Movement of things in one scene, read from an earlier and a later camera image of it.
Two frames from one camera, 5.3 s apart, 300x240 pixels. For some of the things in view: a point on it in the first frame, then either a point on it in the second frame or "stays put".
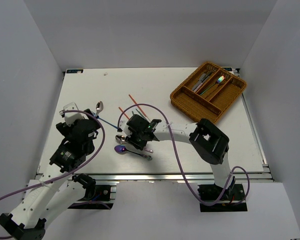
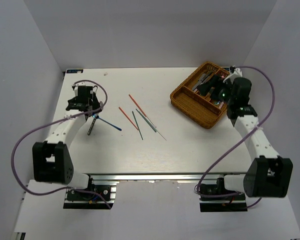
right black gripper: [130, 141] -> [205, 88]
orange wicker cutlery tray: [209, 93] stays put
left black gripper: [65, 129] -> [95, 104]
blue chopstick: [97, 117] stays put
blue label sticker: [74, 71] stays put
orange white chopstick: [138, 106] stays put
